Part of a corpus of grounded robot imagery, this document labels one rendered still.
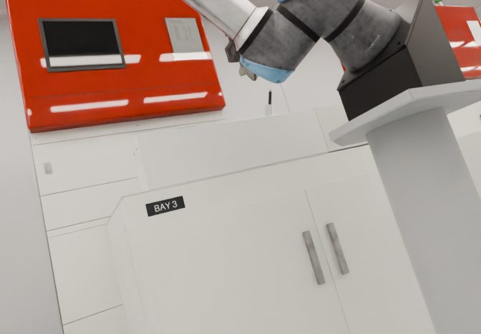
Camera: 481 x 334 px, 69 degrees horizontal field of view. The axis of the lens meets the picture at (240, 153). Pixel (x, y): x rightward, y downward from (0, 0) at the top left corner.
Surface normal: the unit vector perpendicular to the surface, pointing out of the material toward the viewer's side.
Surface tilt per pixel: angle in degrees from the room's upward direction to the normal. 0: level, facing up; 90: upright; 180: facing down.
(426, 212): 90
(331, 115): 90
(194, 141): 90
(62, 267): 90
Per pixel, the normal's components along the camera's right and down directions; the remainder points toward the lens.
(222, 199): 0.40, -0.28
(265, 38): 0.01, 0.33
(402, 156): -0.63, 0.04
